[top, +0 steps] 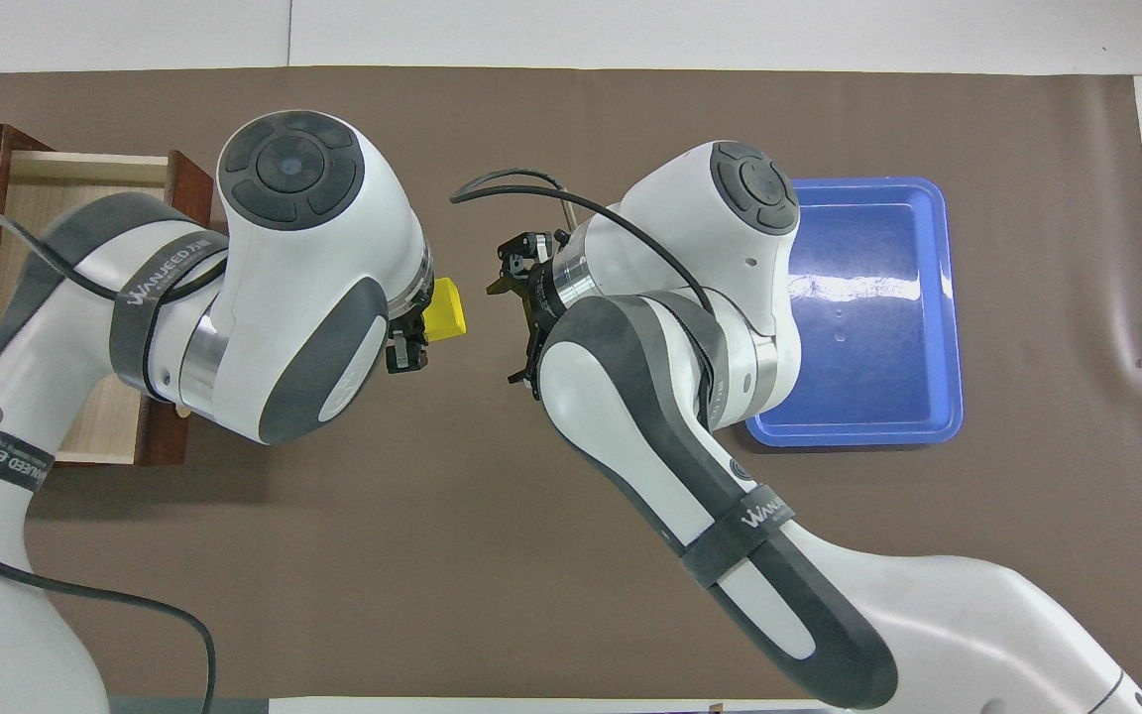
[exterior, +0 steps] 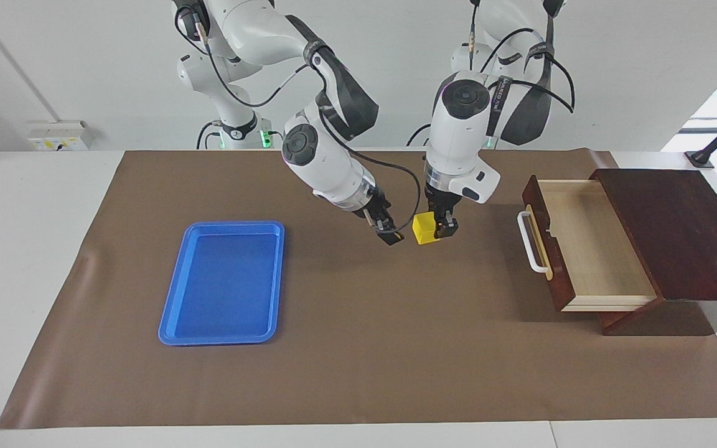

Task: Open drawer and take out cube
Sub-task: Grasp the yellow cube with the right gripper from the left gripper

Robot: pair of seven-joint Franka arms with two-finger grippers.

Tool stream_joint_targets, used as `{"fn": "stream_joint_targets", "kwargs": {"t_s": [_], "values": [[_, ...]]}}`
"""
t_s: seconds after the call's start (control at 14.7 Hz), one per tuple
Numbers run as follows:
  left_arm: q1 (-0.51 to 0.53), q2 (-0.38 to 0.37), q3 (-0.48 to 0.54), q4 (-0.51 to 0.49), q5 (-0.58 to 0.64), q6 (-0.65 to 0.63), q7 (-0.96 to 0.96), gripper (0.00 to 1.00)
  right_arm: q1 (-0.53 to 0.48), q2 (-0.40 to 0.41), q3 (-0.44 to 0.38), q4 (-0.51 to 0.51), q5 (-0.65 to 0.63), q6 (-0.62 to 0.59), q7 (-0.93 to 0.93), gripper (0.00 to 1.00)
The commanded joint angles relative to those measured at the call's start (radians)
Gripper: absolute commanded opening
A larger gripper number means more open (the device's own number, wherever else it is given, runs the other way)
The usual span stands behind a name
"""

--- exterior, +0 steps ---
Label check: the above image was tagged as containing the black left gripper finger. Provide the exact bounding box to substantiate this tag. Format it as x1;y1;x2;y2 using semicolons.
436;212;459;240

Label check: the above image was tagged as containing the yellow cube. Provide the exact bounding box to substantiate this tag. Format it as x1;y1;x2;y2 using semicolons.
412;212;441;245

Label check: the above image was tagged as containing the white drawer handle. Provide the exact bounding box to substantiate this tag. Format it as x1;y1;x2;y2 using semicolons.
517;205;555;282

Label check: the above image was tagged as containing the wooden drawer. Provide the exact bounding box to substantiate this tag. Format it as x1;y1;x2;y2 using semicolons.
517;175;659;313

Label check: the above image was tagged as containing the dark wooden drawer cabinet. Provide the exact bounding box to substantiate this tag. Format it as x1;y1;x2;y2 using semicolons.
589;168;717;337

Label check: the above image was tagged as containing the brown table mat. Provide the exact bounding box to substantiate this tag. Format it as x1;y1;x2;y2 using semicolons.
0;148;717;430

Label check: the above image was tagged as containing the blue plastic tray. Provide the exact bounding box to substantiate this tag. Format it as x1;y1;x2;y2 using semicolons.
158;220;286;347

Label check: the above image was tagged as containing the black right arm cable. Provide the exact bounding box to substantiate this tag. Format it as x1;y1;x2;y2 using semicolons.
175;3;423;236

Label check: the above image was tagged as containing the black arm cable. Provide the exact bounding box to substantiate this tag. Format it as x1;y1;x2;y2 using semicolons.
467;0;577;114
175;3;423;236

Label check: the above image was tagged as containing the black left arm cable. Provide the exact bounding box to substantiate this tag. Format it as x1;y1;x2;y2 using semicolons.
467;0;577;114

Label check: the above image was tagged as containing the black right base cable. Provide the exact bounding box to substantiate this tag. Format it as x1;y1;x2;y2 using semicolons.
195;120;222;150

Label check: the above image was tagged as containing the white wall outlet box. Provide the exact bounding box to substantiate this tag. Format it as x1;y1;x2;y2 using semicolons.
27;120;93;152

